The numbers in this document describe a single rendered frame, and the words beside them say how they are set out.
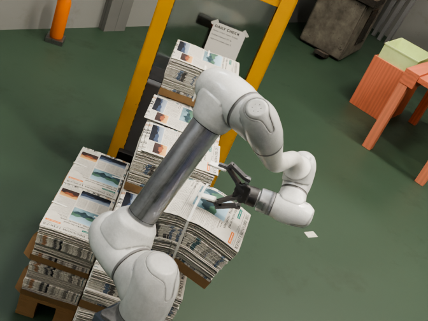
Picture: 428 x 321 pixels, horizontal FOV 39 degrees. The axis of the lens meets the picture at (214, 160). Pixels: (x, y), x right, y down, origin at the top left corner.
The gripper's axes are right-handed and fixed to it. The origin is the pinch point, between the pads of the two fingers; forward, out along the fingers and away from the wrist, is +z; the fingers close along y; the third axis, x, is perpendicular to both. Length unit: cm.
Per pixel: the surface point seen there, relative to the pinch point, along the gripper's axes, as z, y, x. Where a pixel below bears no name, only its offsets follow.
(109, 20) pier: 181, 96, 402
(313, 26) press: -25, 93, 666
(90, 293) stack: 28, 58, -17
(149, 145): 33, 20, 44
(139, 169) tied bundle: 33, 30, 39
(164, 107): 39, 19, 85
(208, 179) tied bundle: 2, 26, 44
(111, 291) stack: 20, 55, -15
